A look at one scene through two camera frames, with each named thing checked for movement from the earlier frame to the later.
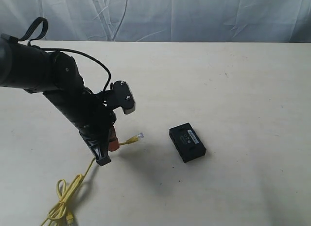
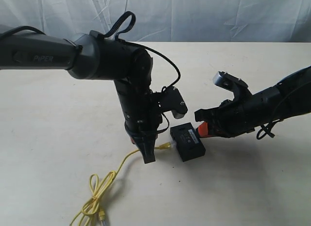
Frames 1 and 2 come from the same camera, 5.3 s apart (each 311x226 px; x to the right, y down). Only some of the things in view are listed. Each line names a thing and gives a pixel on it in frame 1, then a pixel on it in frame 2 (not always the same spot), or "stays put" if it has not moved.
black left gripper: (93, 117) → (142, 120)
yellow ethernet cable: (65, 211) → (97, 190)
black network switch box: (188, 144) stays put
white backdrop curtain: (250, 17) stays put
